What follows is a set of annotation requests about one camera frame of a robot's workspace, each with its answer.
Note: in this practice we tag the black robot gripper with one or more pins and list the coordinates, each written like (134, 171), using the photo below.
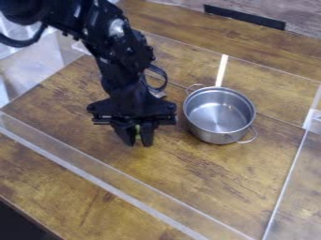
(133, 104)

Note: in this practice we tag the stainless steel pot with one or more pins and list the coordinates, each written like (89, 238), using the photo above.
(220, 115)

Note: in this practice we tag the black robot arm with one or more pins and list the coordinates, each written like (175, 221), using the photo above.
(93, 21)

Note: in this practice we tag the clear acrylic bracket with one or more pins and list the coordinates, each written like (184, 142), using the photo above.
(80, 47)

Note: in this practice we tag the black wall strip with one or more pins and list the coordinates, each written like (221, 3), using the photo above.
(245, 17)

